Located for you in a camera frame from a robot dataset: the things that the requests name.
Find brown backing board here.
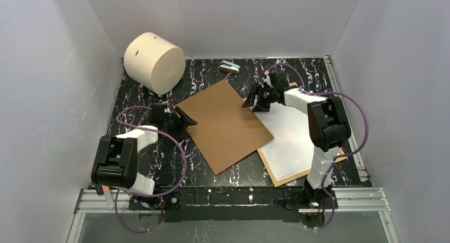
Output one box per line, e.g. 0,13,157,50
177,80,274,175

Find cat and books photo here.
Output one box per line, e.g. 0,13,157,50
255,93,343,181

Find light wooden picture frame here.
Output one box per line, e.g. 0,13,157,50
242,83,351,189

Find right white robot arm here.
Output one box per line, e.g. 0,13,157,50
242,71,351,190

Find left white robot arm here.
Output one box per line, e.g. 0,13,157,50
91,103,198,198

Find teal white stapler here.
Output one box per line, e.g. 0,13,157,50
218,60,240,74

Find large white cylinder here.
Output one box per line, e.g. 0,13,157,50
124,32,185,95

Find peach cap glue stick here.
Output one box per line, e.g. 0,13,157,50
101,185,115,210

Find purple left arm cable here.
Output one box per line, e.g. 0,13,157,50
114,106,188,233

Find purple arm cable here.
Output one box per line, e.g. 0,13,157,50
263,63,370,230
114,106,188,233

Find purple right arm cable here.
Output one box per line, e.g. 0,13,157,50
263,63,370,230

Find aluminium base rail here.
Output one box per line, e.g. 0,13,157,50
67,187,399,242

